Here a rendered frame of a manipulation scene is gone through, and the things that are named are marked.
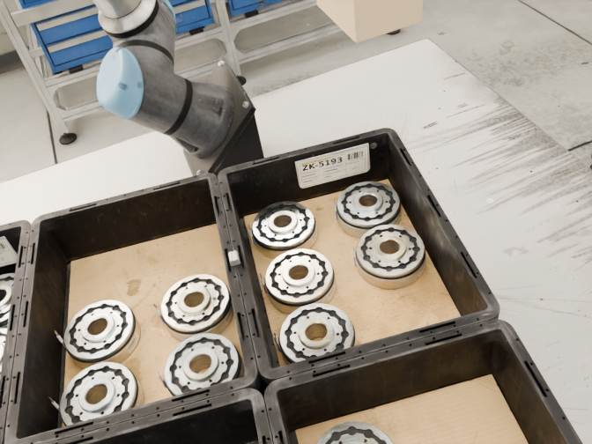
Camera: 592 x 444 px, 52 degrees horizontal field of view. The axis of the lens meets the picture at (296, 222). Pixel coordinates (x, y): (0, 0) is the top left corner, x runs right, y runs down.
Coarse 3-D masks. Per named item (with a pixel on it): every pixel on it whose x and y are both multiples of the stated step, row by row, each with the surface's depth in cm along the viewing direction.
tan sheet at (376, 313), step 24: (336, 192) 104; (336, 240) 96; (264, 264) 95; (336, 264) 93; (432, 264) 90; (336, 288) 90; (360, 288) 89; (408, 288) 88; (432, 288) 87; (360, 312) 86; (384, 312) 86; (408, 312) 85; (432, 312) 85; (456, 312) 84; (360, 336) 83; (384, 336) 83
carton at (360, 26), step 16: (320, 0) 105; (336, 0) 98; (352, 0) 92; (368, 0) 93; (384, 0) 94; (400, 0) 95; (416, 0) 96; (336, 16) 101; (352, 16) 94; (368, 16) 94; (384, 16) 95; (400, 16) 97; (416, 16) 98; (352, 32) 96; (368, 32) 96; (384, 32) 97
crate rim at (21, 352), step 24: (144, 192) 96; (216, 192) 93; (48, 216) 95; (216, 216) 90; (24, 288) 85; (240, 288) 80; (24, 312) 82; (240, 312) 77; (24, 336) 79; (240, 336) 74; (24, 360) 76; (24, 384) 74; (216, 384) 70; (240, 384) 69; (144, 408) 69; (168, 408) 69; (48, 432) 68; (72, 432) 68
